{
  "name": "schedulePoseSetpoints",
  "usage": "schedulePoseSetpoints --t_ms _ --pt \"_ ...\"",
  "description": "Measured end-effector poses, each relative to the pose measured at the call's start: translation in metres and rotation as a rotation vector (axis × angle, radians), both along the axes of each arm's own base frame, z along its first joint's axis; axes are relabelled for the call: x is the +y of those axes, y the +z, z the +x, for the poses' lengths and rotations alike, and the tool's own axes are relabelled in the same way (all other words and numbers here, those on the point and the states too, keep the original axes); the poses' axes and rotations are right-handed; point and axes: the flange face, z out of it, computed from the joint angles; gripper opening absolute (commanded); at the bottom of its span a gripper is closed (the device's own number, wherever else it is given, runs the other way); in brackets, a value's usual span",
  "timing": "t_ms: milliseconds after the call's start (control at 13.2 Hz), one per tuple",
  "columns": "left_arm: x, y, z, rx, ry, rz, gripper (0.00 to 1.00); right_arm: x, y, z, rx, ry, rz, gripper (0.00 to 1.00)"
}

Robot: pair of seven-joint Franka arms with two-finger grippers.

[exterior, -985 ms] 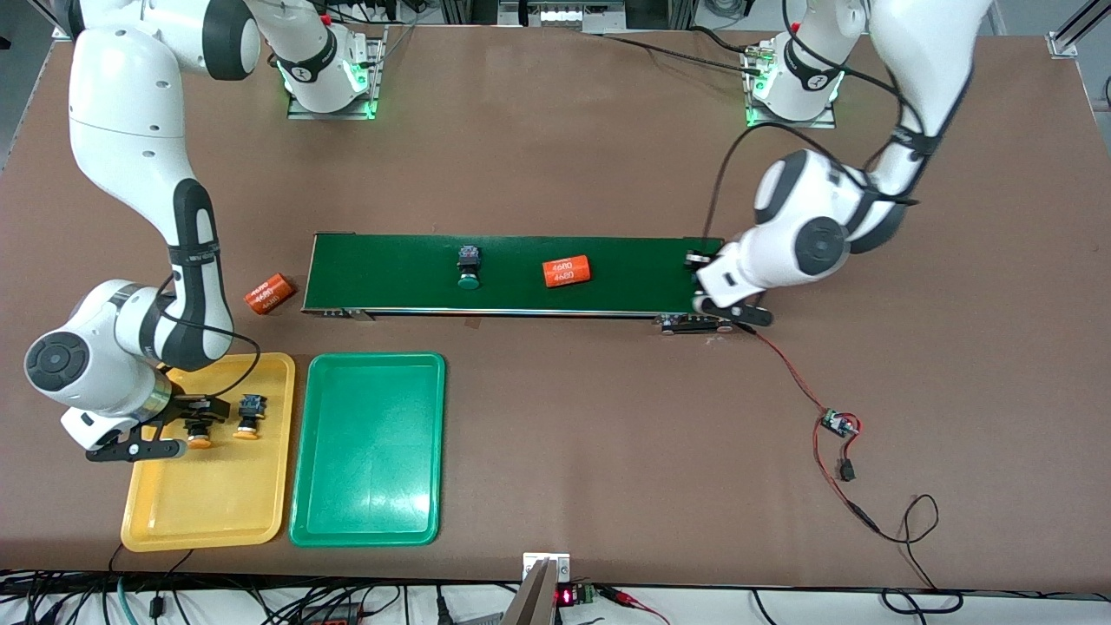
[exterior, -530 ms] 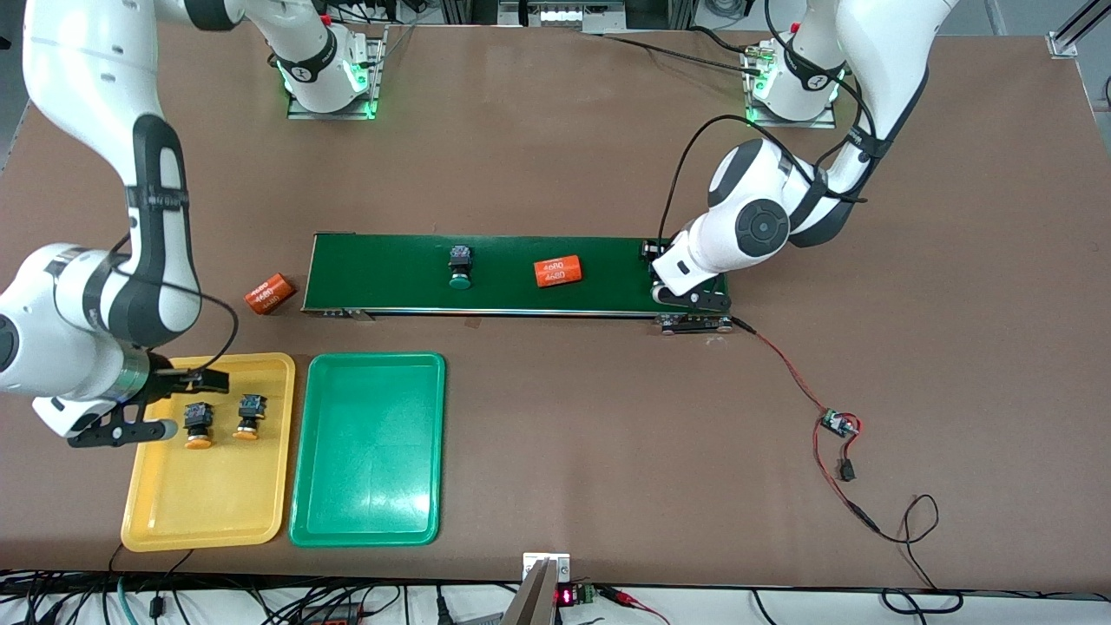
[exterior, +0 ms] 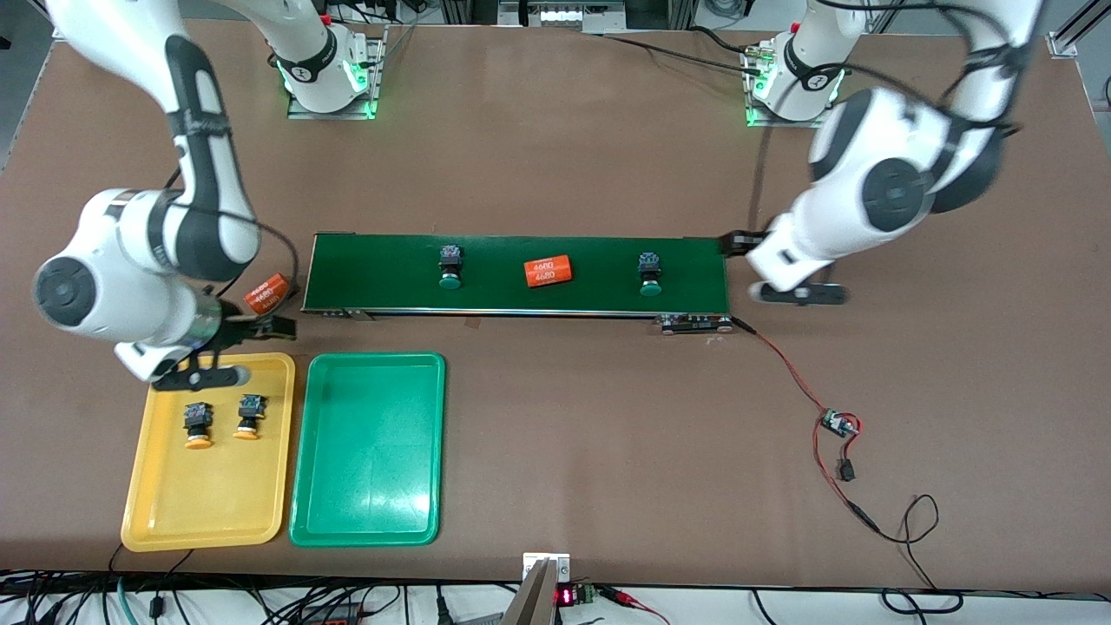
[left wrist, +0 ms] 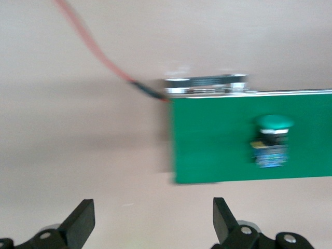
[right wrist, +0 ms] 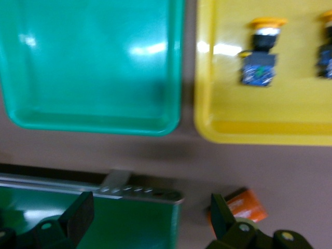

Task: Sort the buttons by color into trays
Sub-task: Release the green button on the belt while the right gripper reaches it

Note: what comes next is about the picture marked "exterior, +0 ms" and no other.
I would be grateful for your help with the red clip lead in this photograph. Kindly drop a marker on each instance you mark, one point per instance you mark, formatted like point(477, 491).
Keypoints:
point(629, 599)

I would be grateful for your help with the silver metal bracket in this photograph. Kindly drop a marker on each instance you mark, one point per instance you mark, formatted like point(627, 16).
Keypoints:
point(560, 564)

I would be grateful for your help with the grey metal post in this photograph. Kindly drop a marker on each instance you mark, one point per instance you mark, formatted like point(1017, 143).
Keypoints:
point(531, 603)

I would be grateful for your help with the yellow push button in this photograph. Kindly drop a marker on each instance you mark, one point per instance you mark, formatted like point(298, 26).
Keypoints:
point(247, 433)
point(198, 443)

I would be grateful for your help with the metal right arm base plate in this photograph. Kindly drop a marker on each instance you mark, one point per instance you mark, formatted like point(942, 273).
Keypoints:
point(377, 78)

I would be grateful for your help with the yellow plastic tray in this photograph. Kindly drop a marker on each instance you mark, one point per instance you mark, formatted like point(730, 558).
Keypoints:
point(208, 503)

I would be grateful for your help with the small black inline connector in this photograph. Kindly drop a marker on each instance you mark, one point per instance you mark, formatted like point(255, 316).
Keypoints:
point(847, 472)

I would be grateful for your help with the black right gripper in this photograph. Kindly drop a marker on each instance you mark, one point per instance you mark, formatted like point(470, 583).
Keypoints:
point(239, 330)

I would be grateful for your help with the small circuit board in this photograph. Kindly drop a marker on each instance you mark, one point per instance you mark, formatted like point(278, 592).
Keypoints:
point(838, 423)

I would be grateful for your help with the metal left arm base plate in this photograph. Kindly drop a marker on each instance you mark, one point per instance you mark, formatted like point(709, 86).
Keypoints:
point(794, 123)

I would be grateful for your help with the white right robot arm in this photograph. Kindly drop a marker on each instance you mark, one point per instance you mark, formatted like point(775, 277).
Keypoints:
point(113, 260)

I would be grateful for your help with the red digit display module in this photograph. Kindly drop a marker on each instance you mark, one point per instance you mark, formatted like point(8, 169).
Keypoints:
point(566, 596)

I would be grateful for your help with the green belt conveyor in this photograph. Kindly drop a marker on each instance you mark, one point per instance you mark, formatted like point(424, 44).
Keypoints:
point(373, 278)

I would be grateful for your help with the green plastic tray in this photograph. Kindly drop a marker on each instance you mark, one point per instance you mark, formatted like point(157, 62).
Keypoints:
point(369, 451)

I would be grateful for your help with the green push button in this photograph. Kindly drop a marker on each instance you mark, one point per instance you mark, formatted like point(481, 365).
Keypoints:
point(450, 279)
point(649, 287)

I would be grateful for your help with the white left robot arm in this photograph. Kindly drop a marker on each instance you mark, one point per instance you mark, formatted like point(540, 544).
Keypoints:
point(894, 187)

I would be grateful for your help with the aluminium frame profile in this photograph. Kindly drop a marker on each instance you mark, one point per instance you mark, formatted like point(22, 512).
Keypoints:
point(1063, 42)

